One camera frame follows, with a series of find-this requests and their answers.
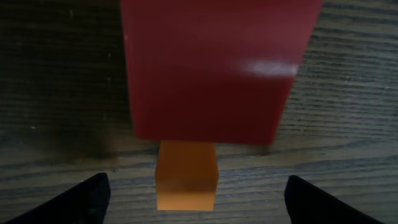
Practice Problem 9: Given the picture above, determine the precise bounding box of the orange cube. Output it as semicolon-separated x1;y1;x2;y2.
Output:
155;140;220;212

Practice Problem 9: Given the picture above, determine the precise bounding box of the red cube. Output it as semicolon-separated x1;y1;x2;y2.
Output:
120;0;323;146

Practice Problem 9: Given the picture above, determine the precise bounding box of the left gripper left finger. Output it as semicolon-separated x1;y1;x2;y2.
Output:
4;172;111;224

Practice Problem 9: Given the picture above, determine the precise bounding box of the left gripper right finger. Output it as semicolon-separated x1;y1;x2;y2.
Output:
284;175;386;224

